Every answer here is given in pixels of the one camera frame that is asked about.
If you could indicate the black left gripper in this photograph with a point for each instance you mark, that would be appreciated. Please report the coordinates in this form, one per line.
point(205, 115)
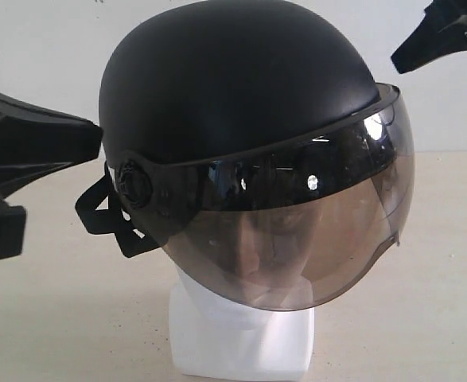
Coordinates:
point(35, 142)

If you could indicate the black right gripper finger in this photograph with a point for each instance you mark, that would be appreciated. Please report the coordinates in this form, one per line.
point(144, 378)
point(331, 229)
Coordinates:
point(441, 32)

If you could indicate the black helmet with tinted visor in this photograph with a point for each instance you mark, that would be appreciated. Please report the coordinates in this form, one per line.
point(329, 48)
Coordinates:
point(251, 143)

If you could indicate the white mannequin head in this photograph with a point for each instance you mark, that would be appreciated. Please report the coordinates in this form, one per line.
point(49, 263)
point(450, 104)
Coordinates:
point(241, 318)

